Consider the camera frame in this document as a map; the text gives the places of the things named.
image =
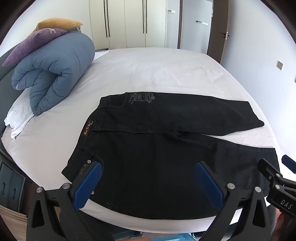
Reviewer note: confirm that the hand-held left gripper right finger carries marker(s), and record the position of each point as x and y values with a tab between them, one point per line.
208	183

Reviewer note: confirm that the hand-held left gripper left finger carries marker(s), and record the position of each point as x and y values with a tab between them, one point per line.
89	183

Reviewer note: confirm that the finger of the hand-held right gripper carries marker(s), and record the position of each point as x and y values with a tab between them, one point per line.
290	164
268	170

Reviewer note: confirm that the black denim pants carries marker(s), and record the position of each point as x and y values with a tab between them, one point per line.
143	162

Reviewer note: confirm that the blue plastic bag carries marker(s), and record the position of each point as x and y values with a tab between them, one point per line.
161	237

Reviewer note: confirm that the grey nightstand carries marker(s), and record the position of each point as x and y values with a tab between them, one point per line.
11	183

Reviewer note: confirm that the white folded sheet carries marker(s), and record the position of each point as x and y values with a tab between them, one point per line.
18	115

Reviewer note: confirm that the blue rolled duvet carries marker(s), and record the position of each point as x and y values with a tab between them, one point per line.
57	64

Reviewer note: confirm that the dark grey headboard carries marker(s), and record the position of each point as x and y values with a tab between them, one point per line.
4	92

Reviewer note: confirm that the white bed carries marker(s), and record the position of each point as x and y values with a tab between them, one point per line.
150	69

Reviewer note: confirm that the white paper sheet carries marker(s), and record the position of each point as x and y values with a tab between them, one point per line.
100	55

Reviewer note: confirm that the purple pillow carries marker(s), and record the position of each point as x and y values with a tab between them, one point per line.
25	48

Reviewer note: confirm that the dark brown door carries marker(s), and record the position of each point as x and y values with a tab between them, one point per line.
216	27

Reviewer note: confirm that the yellow pillow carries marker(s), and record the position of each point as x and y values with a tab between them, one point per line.
60	24

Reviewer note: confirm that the white wardrobe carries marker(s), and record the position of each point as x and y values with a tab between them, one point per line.
124	23

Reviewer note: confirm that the wide hallway wall panel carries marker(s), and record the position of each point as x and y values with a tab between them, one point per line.
201	22

